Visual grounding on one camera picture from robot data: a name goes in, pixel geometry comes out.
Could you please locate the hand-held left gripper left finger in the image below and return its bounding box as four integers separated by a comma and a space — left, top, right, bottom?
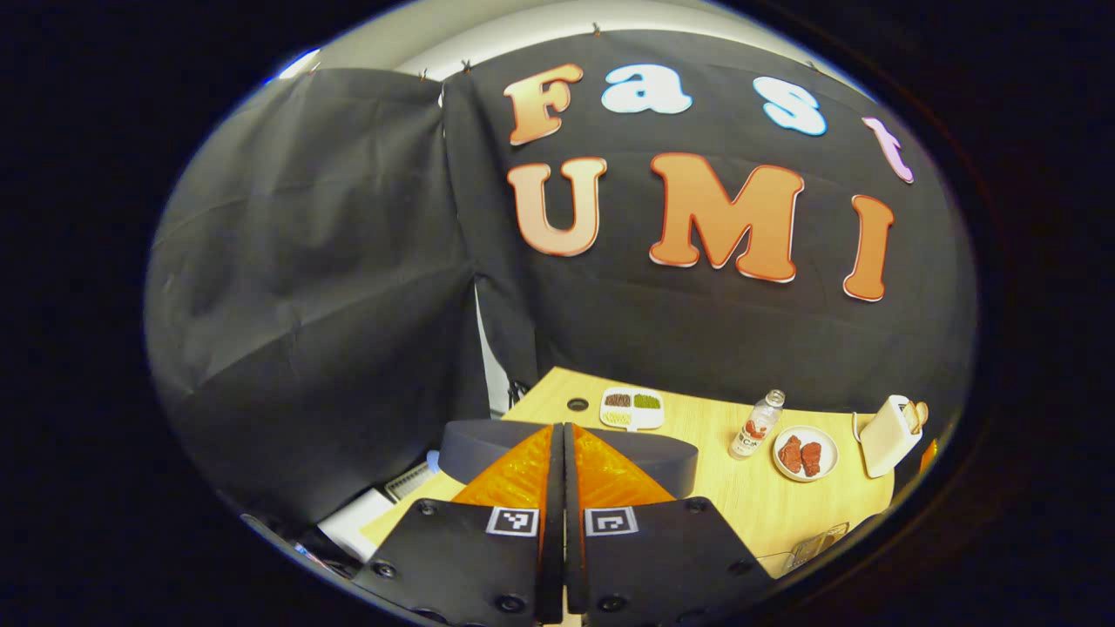
351, 422, 565, 627

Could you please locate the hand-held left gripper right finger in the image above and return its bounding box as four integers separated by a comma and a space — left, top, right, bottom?
563, 422, 778, 627

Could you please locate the dark grey rice cooker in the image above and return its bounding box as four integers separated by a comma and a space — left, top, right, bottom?
438, 419, 699, 499

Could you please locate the white toaster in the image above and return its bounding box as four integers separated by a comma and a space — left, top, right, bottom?
857, 395, 924, 479

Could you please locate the white plate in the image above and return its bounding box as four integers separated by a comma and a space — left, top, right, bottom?
772, 425, 840, 482

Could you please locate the white box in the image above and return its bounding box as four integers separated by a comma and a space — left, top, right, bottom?
317, 487, 398, 563

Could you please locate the clear plastic container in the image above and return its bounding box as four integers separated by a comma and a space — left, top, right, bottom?
782, 522, 851, 573

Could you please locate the white divided bean dish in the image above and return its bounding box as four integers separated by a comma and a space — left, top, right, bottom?
600, 388, 666, 433

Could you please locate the clear drink bottle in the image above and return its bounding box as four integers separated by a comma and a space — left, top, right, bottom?
729, 389, 786, 461

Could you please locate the black backdrop cloth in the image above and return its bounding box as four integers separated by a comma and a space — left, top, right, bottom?
144, 30, 978, 528

